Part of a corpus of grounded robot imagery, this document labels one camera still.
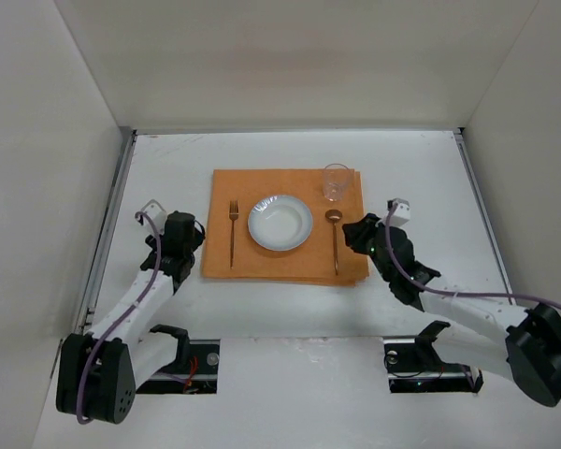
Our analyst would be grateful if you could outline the copper spoon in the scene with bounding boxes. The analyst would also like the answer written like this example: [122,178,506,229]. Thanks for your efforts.
[325,210,342,275]

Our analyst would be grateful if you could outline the orange cloth placemat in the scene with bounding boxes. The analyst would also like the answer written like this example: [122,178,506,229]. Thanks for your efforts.
[201,168,369,285]

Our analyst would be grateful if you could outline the copper fork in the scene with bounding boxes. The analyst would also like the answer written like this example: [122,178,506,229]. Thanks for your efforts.
[229,199,239,268]

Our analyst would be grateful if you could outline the clear plastic cup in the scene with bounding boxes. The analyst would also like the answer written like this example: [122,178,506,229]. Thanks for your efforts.
[323,164,351,202]

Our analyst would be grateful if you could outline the white ceramic plate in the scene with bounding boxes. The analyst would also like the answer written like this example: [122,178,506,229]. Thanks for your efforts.
[248,195,313,252]

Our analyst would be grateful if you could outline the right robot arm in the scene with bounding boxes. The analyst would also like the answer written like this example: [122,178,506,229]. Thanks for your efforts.
[342,213,561,407]

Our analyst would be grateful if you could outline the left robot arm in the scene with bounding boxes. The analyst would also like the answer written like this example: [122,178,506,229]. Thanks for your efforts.
[55,211,206,425]

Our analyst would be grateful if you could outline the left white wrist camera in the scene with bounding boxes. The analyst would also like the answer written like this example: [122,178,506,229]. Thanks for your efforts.
[137,199,167,229]

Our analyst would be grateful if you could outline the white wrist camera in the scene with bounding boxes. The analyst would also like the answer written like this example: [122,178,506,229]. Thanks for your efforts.
[387,198,410,227]
[137,199,167,229]

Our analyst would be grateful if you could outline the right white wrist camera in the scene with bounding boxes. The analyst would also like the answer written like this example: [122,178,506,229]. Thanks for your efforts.
[387,198,410,227]

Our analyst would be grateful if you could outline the left aluminium frame rail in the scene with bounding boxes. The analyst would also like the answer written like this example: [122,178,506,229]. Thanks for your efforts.
[72,126,137,333]

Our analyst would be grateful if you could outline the aluminium frame rail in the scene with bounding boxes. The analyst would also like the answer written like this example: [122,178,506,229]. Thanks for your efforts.
[453,127,511,293]
[72,126,137,333]

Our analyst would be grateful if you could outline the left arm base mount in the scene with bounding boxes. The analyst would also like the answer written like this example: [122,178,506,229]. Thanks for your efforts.
[132,325,221,395]

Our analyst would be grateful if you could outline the right aluminium frame rail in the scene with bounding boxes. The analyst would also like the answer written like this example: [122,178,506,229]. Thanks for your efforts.
[453,127,511,293]

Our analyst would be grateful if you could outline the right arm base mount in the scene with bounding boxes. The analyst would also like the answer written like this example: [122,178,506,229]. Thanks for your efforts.
[383,321,483,394]

